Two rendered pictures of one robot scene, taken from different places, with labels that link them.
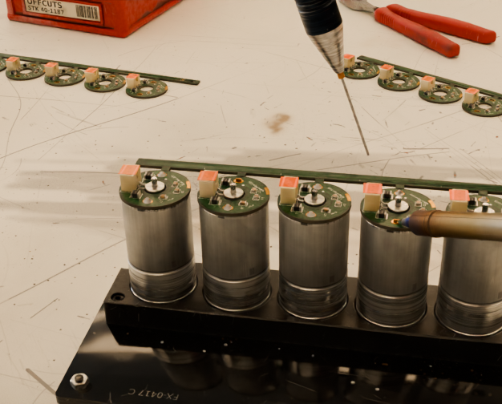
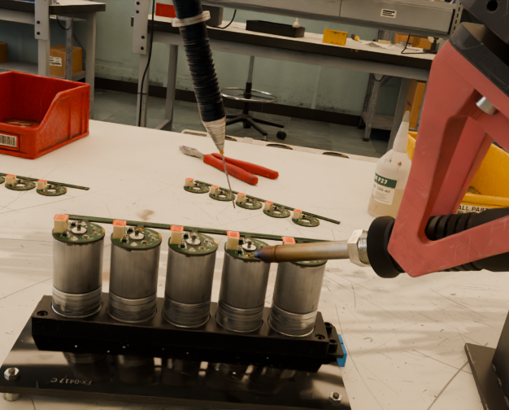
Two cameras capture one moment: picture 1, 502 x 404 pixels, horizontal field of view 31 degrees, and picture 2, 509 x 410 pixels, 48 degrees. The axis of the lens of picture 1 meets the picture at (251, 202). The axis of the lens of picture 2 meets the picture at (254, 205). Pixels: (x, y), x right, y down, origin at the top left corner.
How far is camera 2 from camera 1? 0.05 m
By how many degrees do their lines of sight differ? 19
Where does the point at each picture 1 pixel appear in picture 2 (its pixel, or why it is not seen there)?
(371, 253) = (231, 278)
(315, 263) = (193, 285)
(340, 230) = (210, 262)
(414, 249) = (260, 275)
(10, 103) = not seen: outside the picture
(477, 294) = (299, 306)
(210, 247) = (118, 273)
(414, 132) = (236, 224)
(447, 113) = (254, 215)
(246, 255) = (144, 280)
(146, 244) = (70, 272)
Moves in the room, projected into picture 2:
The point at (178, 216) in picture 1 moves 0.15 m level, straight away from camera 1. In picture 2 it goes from (96, 250) to (75, 157)
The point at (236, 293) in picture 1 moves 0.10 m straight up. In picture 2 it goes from (134, 308) to (147, 110)
